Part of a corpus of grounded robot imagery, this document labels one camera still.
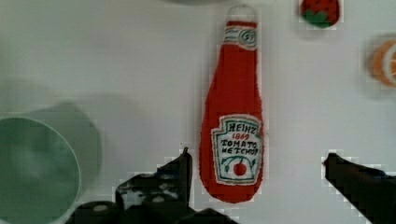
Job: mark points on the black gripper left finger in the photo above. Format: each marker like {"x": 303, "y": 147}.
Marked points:
{"x": 159, "y": 198}

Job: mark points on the small plush strawberry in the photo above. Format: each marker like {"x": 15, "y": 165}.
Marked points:
{"x": 321, "y": 13}

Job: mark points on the red plush ketchup bottle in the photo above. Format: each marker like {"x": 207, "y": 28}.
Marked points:
{"x": 232, "y": 135}

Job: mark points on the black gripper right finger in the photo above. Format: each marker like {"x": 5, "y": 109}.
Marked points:
{"x": 371, "y": 191}

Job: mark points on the plush orange slice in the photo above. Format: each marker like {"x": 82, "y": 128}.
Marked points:
{"x": 383, "y": 63}

